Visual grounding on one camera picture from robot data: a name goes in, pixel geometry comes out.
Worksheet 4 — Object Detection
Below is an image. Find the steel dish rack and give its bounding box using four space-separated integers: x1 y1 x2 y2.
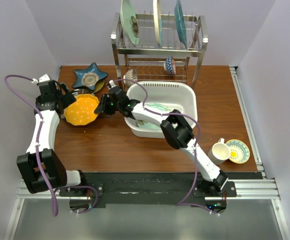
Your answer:
111 13 208 88

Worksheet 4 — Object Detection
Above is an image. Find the mint floral plate in rack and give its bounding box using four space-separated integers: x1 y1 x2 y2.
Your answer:
120 0 139 46

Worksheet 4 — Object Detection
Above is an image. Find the blue star shaped dish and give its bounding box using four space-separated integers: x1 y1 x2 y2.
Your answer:
72 62 108 91

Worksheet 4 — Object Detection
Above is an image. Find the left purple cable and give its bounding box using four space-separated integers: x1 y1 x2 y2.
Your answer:
4 74 99 217

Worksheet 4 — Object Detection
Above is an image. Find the white plastic bin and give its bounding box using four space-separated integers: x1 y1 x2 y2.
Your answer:
124 81 198 139

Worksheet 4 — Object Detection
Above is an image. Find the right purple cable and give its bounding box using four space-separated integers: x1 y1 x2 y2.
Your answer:
113 78 223 216

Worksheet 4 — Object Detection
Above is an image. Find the purple cable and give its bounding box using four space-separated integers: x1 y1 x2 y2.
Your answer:
113 78 223 216
4 74 99 217

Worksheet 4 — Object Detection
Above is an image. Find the brown patterned bowl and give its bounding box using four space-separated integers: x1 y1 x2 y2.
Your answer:
123 68 138 87

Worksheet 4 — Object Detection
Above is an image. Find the mint floral plate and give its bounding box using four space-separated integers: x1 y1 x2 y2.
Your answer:
120 0 139 46
136 103 170 130

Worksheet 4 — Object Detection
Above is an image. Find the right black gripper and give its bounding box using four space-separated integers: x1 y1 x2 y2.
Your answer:
95 93 122 115

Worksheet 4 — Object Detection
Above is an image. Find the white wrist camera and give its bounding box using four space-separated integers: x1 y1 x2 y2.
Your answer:
107 80 117 89
31 74 51 86

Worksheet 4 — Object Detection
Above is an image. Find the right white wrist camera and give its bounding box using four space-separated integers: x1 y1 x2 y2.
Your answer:
107 80 117 89

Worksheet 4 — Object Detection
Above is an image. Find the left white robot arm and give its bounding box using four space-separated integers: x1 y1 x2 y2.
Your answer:
17 80 88 196

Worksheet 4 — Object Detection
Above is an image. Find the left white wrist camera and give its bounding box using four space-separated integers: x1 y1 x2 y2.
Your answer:
31 74 51 86

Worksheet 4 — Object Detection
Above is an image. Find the teal plate in rack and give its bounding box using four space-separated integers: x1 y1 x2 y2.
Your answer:
174 0 187 48

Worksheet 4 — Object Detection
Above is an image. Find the cream rimmed plate in rack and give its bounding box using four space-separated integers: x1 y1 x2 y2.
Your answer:
153 0 162 47

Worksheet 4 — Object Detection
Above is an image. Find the black striped rim plate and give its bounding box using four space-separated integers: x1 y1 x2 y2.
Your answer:
61 88 91 119

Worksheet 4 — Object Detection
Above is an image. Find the blue zigzag bowl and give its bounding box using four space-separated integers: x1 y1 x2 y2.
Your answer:
163 56 176 76

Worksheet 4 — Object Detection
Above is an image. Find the green leaf pattern plate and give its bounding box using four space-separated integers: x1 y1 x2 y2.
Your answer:
93 79 105 93

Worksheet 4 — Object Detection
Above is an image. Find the yellow dotted plate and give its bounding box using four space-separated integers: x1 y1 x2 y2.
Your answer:
64 94 100 126

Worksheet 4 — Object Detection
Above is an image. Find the teal yellow patterned saucer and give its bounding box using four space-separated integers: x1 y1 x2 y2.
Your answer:
226 139 250 164

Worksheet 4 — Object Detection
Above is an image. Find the white ceramic mug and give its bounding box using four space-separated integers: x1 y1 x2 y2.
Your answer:
207 138 231 165

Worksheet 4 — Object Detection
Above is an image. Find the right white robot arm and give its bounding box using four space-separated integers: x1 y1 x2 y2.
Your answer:
95 86 228 197

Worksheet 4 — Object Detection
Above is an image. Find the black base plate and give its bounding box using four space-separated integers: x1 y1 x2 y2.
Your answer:
57 171 263 210

